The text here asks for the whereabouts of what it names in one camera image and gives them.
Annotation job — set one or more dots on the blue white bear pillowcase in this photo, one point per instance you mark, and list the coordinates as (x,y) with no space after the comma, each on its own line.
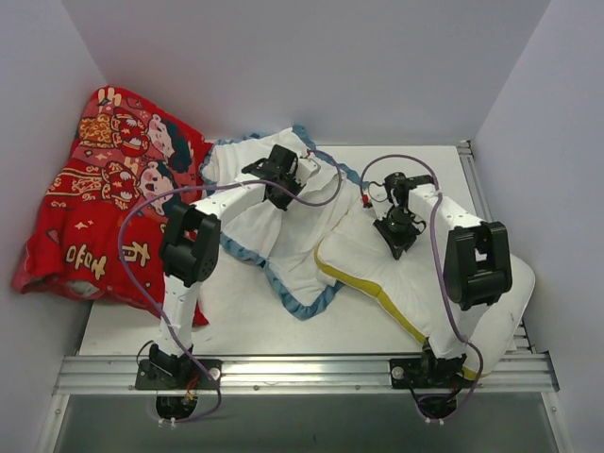
(281,242)

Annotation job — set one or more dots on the red patterned pillow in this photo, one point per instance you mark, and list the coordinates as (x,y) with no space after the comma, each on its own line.
(101,220)

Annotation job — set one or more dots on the white pillow yellow edge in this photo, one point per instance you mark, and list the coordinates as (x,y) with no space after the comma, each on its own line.
(354,253)

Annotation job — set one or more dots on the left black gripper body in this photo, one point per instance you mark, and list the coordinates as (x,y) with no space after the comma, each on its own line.
(280,190)

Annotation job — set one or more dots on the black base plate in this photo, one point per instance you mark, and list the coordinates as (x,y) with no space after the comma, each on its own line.
(179,375)
(428,373)

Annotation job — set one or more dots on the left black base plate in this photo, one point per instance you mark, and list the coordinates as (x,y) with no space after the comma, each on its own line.
(179,375)

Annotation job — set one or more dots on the aluminium right side rail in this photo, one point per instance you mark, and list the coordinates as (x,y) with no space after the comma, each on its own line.
(491,286)

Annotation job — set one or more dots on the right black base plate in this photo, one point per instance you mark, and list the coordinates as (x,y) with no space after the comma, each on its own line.
(428,373)

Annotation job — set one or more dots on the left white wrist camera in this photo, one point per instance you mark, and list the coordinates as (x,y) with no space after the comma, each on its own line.
(306,167)

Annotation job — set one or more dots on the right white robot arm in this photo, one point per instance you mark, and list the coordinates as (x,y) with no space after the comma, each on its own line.
(443,220)

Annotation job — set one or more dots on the aluminium rail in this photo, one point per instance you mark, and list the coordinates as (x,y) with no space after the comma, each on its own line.
(347,374)
(491,286)

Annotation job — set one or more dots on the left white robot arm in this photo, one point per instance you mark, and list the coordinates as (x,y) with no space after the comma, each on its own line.
(189,252)

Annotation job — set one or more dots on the aluminium front rail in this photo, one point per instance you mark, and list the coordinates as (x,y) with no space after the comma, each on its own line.
(347,374)

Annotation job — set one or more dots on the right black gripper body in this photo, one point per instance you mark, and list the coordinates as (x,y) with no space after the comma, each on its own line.
(396,234)

